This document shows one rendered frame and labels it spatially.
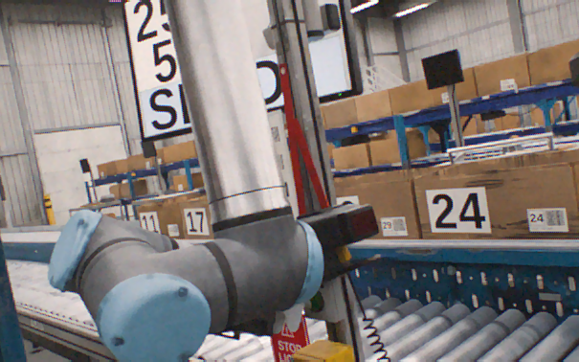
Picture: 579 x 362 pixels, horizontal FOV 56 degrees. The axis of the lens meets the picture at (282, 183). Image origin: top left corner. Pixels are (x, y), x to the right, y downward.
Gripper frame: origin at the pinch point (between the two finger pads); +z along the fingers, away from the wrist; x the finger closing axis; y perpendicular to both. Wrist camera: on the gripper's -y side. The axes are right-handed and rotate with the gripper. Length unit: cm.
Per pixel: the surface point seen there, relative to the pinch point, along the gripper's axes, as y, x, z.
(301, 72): -30.7, 8.8, -11.9
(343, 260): -3.8, 9.6, -2.2
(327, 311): 1.5, 2.6, 2.7
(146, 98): -42, -32, -17
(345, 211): -8.6, 14.0, -7.1
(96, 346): -2, -104, 16
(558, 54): -342, -84, 413
